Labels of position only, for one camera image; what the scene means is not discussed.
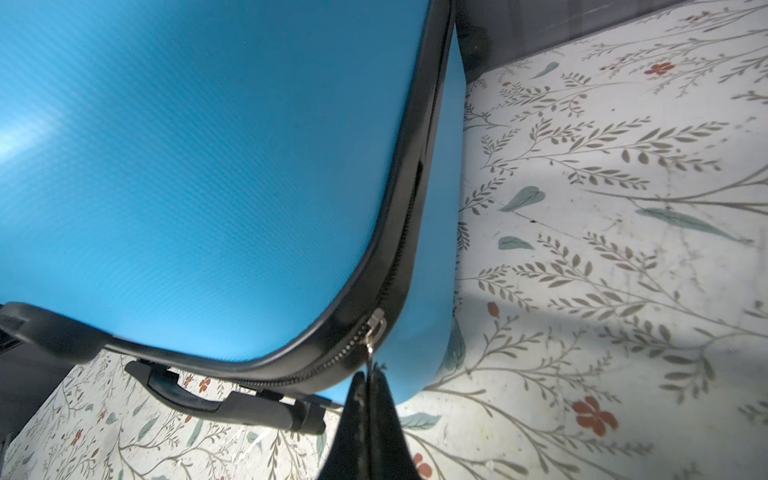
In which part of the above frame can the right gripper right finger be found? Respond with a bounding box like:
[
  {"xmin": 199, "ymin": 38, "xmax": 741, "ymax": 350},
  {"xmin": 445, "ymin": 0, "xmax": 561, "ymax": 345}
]
[{"xmin": 367, "ymin": 367, "xmax": 421, "ymax": 480}]

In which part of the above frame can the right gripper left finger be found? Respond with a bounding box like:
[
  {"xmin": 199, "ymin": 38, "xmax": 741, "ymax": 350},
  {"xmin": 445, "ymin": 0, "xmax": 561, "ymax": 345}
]
[{"xmin": 317, "ymin": 372, "xmax": 369, "ymax": 480}]

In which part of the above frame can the blue hard-shell suitcase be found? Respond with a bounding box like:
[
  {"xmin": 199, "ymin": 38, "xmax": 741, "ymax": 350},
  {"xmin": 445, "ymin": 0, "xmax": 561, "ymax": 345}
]
[{"xmin": 1, "ymin": 1, "xmax": 466, "ymax": 434}]

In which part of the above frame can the floral table cloth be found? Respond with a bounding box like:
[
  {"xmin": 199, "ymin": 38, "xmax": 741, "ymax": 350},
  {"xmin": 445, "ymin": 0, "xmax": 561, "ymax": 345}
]
[{"xmin": 1, "ymin": 1, "xmax": 767, "ymax": 479}]

